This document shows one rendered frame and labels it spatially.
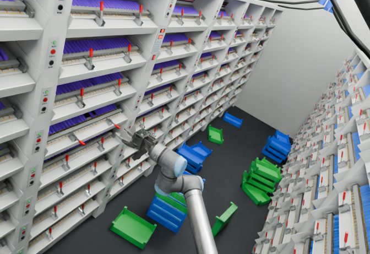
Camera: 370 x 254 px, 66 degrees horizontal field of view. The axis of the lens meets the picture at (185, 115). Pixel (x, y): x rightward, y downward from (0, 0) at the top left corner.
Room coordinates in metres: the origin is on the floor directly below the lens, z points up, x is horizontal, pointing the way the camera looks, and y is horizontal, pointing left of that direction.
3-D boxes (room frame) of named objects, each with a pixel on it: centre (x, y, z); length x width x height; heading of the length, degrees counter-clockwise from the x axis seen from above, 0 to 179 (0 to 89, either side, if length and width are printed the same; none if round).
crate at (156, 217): (1.83, -0.20, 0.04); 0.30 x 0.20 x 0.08; 80
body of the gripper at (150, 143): (1.15, 0.12, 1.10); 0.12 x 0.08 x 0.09; 72
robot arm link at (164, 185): (1.09, -0.05, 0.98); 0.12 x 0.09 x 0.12; 118
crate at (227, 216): (1.97, -0.69, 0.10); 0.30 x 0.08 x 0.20; 154
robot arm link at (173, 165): (1.10, -0.04, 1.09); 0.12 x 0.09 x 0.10; 72
